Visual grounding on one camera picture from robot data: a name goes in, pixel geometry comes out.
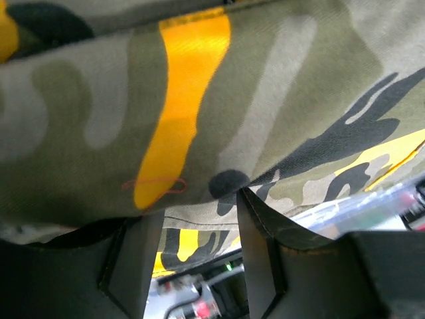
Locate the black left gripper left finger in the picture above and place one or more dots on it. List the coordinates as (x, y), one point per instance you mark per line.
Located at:
(102, 270)

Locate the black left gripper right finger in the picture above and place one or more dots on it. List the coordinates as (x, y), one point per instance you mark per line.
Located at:
(291, 272)

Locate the yellow camouflage trousers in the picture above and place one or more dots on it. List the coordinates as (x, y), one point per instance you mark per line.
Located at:
(124, 108)

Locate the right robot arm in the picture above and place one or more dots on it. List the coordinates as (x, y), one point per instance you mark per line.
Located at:
(218, 288)

